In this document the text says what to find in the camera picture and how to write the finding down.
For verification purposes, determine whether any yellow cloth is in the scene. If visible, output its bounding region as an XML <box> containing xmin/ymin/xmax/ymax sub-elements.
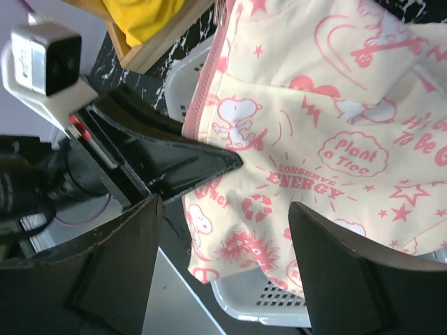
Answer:
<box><xmin>103</xmin><ymin>0</ymin><xmax>185</xmax><ymax>47</ymax></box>

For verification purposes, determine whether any black marble pattern mat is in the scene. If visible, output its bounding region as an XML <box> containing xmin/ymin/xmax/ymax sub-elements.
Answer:
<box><xmin>87</xmin><ymin>0</ymin><xmax>430</xmax><ymax>252</ymax></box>

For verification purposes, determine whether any wooden clothes rack frame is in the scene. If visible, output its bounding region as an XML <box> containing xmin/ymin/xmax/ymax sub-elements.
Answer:
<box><xmin>64</xmin><ymin>0</ymin><xmax>214</xmax><ymax>74</ymax></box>

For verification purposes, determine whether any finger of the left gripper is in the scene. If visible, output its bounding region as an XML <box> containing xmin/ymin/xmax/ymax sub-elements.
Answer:
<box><xmin>79</xmin><ymin>87</ymin><xmax>243</xmax><ymax>206</ymax></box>

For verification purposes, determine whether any cream pink cartoon print cloth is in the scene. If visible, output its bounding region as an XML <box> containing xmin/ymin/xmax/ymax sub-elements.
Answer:
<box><xmin>183</xmin><ymin>1</ymin><xmax>446</xmax><ymax>294</ymax></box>

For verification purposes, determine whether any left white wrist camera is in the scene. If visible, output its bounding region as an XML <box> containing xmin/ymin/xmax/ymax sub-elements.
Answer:
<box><xmin>1</xmin><ymin>22</ymin><xmax>98</xmax><ymax>132</ymax></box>

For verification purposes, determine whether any white perforated plastic basket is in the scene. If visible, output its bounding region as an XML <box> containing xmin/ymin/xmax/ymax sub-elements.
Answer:
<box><xmin>163</xmin><ymin>41</ymin><xmax>447</xmax><ymax>329</ymax></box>

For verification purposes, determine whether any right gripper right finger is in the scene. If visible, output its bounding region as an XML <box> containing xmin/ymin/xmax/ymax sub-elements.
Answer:
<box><xmin>288</xmin><ymin>202</ymin><xmax>446</xmax><ymax>334</ymax></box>

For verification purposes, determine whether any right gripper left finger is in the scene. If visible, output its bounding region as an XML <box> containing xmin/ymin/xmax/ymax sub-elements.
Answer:
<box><xmin>1</xmin><ymin>195</ymin><xmax>163</xmax><ymax>334</ymax></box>

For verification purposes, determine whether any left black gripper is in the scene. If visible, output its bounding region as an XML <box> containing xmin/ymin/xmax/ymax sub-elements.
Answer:
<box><xmin>1</xmin><ymin>135</ymin><xmax>112</xmax><ymax>237</ymax></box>

